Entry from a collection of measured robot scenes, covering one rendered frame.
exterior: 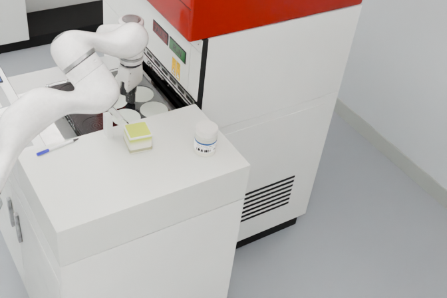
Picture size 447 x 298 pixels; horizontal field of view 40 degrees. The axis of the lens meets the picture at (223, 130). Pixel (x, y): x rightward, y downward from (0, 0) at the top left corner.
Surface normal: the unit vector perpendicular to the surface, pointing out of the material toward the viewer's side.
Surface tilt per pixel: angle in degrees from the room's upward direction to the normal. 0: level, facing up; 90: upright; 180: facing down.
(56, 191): 0
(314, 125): 90
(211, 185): 90
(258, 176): 90
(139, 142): 90
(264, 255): 0
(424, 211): 0
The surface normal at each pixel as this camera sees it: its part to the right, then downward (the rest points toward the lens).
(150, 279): 0.52, 0.58
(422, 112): -0.84, 0.26
